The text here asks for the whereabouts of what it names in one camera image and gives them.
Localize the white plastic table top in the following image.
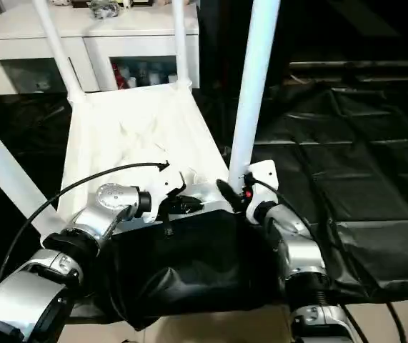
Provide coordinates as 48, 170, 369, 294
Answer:
41, 84, 235, 244

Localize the white plastic table leg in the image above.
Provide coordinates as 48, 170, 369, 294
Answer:
33, 0, 86, 105
0, 106, 57, 235
172, 0, 194, 94
227, 0, 282, 201

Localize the black mat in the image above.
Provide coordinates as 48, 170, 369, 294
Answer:
0, 84, 408, 332

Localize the dark low bench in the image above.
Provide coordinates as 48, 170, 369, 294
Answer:
289, 59, 408, 83

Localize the white glass-door cabinet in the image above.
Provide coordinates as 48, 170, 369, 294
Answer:
0, 0, 201, 96

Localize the black speaker with gold label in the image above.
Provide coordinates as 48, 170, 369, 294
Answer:
198, 0, 408, 89

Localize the clear glass jar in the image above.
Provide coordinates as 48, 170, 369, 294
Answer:
89, 0, 122, 19

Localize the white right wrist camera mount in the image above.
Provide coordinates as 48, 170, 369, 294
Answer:
245, 159, 279, 225

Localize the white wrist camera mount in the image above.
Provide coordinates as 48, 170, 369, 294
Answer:
245, 159, 279, 225
141, 166, 186, 224

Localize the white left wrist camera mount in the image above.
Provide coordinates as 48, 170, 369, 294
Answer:
141, 166, 186, 224

